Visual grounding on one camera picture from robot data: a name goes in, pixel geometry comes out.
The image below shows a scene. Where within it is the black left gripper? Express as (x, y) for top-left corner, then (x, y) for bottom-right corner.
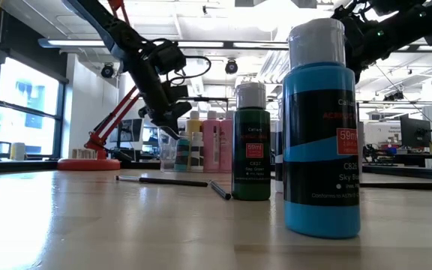
(124, 52), (194, 140)

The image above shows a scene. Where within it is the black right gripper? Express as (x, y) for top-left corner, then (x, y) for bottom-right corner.
(330, 4), (393, 84)

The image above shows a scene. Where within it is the small teal paint bottle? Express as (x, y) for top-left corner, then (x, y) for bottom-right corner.
(173, 136), (191, 173)

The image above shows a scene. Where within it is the small sap green paint bottle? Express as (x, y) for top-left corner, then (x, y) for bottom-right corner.
(232, 82), (272, 202)

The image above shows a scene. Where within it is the small sky blue paint bottle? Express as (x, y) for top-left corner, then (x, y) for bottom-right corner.
(282, 18), (362, 240)

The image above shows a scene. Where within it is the clear plastic bin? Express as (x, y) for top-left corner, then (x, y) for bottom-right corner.
(158, 126), (234, 173)

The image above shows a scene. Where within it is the black computer monitor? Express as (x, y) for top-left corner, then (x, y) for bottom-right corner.
(119, 118), (143, 143)
(399, 114), (432, 149)

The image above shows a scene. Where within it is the red desk lamp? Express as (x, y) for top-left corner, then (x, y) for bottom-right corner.
(56, 0), (142, 173)

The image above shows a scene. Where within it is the purple plastic cup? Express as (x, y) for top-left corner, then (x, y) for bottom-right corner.
(357, 121), (365, 177)

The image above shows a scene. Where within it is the black background desk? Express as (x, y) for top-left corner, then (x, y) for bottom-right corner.
(364, 151), (432, 169)

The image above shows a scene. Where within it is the white canister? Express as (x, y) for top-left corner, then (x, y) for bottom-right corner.
(10, 142), (26, 161)

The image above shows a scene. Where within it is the black metal gantry frame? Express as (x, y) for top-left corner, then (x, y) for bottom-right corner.
(178, 96), (230, 121)

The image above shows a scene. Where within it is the black camera cable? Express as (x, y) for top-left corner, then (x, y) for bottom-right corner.
(151, 37), (212, 86)

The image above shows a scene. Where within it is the black ceiling camera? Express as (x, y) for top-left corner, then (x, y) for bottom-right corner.
(224, 58), (239, 75)
(100, 62), (116, 80)
(382, 91), (404, 102)

